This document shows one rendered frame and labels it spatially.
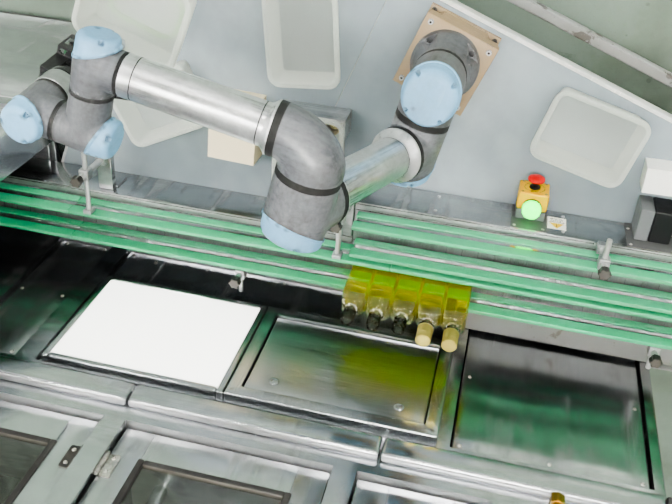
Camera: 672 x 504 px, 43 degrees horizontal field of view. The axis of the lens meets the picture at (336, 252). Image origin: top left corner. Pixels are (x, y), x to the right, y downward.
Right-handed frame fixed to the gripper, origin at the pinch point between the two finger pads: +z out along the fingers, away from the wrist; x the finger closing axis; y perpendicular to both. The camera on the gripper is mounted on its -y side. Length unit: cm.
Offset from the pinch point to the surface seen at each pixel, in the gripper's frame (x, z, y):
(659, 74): -7, 93, -118
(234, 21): 4.4, 36.0, -11.6
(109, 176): 51, 19, 4
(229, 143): 29.4, 25.2, -21.7
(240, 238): 43, 11, -34
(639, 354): 29, 20, -134
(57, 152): 61, 30, 23
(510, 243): 15, 18, -92
